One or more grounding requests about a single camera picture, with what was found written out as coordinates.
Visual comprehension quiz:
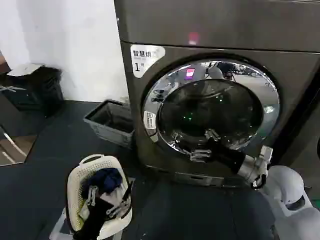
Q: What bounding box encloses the small white door sticker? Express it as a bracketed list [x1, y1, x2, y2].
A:
[143, 110, 158, 131]

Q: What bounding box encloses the white perforated laundry basket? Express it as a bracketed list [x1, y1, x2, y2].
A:
[65, 153, 134, 240]

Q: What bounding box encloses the round glass dryer door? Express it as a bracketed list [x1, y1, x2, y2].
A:
[140, 53, 281, 169]

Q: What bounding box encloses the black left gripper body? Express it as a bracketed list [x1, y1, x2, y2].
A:
[71, 196, 115, 240]

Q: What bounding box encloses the grey front-loading dryer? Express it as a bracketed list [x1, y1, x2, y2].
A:
[113, 0, 320, 189]

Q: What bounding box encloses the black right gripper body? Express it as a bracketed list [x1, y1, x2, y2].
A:
[208, 137, 247, 175]

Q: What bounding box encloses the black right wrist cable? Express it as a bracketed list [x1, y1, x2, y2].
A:
[250, 167, 270, 189]

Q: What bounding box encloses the grey dryer with plain side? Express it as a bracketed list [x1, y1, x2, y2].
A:
[281, 74, 320, 181]

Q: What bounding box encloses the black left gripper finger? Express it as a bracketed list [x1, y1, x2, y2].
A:
[106, 178, 136, 220]
[86, 184, 100, 208]

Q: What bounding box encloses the white printed dryer label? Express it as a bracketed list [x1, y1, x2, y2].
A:
[130, 44, 167, 79]

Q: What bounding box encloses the white garment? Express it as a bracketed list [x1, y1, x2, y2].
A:
[99, 191, 127, 208]

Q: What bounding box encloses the grey rectangular plastic bin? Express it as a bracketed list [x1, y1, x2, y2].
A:
[83, 99, 136, 149]

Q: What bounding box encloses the dark cabinet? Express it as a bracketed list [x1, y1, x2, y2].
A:
[0, 49, 48, 166]

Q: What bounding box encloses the yellow-green garment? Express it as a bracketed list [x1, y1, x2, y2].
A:
[76, 203, 90, 225]

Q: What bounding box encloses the dark blue garment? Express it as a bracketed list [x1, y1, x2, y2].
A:
[82, 167, 126, 200]

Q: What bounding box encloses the dark robot torso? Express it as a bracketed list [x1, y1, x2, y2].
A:
[122, 183, 276, 240]

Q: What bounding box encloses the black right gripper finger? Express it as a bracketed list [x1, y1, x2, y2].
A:
[203, 128, 222, 145]
[183, 147, 214, 163]

